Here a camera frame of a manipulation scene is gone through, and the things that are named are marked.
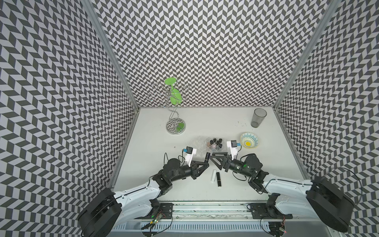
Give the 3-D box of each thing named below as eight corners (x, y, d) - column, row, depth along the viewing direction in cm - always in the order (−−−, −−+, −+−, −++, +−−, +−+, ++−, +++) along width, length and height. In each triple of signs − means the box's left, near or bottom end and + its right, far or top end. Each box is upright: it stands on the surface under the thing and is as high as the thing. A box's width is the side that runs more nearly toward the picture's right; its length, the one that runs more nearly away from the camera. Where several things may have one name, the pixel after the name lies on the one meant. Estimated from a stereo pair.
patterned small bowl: (241, 148, 97) (243, 145, 93) (238, 135, 103) (240, 132, 100) (258, 148, 96) (260, 145, 93) (254, 135, 103) (256, 132, 100)
